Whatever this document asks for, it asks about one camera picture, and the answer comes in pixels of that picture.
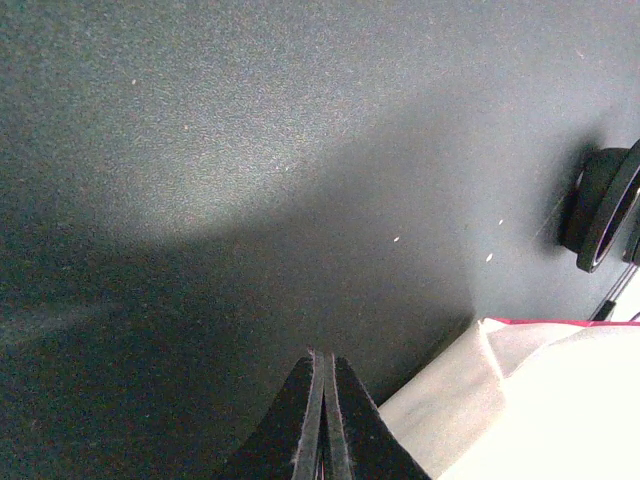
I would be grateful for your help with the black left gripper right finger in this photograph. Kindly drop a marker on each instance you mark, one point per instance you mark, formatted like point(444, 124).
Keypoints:
point(358, 444)

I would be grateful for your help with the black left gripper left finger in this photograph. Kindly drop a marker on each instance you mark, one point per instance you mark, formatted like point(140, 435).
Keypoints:
point(285, 444)

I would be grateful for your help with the cream paper bag pink sides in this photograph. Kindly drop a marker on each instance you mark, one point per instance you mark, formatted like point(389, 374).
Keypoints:
point(520, 399)

